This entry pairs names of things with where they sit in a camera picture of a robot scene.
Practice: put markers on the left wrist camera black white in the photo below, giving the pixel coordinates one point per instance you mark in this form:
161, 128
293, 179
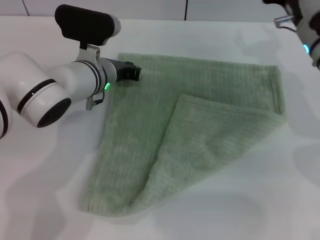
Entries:
82, 22

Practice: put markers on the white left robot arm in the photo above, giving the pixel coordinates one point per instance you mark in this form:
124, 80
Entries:
50, 95

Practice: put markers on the green ribbed towel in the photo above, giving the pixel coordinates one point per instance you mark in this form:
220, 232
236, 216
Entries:
140, 125

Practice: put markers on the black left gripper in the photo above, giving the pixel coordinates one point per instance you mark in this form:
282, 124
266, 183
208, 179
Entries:
121, 70

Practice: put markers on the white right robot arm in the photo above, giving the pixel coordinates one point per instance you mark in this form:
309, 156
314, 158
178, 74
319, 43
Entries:
312, 37

